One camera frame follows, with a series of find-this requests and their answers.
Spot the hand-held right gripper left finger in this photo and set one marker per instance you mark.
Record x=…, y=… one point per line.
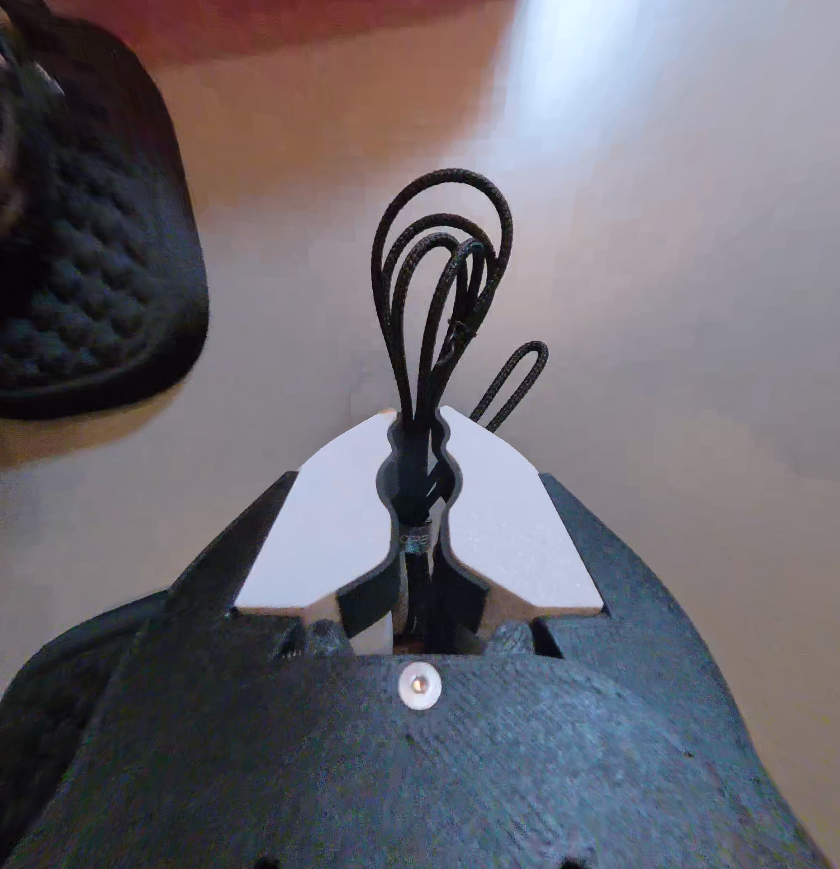
x=325, y=523

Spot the black mesh cushion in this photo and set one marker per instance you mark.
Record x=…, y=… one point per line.
x=87, y=271

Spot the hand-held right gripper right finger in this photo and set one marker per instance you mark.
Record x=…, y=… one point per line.
x=521, y=536

